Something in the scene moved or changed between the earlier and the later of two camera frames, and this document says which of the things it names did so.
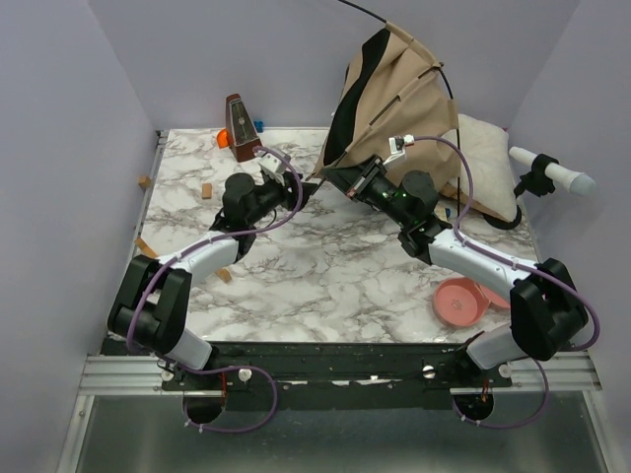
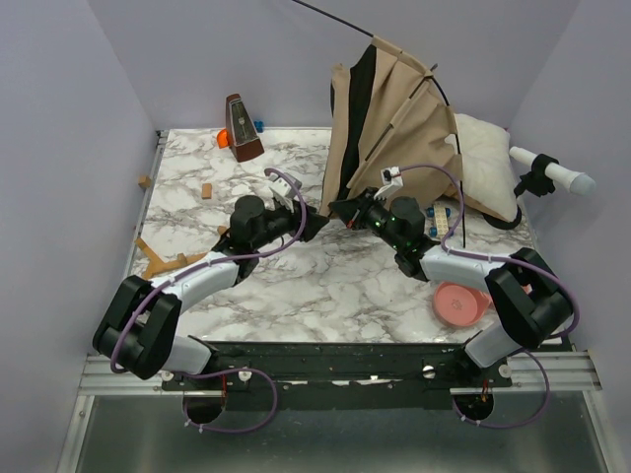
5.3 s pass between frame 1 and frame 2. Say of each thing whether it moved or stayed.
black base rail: stayed
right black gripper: moved
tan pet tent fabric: moved
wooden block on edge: stayed
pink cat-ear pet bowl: stayed
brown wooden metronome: stayed
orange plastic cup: stayed
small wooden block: stayed
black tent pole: moved
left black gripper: moved
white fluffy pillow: stayed
